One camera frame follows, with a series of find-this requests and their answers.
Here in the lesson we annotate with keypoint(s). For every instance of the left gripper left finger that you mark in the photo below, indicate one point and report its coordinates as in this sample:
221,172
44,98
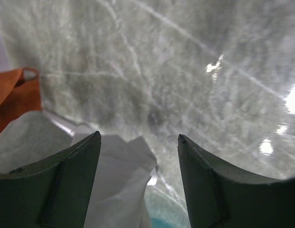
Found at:
53,192

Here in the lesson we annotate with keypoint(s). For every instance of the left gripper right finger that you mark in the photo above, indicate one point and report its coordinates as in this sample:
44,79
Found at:
221,195

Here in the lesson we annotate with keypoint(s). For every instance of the grey underwear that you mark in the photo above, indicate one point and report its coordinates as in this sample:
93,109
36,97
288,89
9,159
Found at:
122,175

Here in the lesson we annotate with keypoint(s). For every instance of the rust hanging underwear back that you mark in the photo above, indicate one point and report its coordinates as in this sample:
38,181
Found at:
19,93

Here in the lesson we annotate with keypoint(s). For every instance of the teal plastic basin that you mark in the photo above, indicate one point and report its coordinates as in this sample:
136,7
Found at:
169,221

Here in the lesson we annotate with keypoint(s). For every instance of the silver white drying rack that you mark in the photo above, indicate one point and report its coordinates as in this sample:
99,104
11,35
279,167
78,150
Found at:
71,128

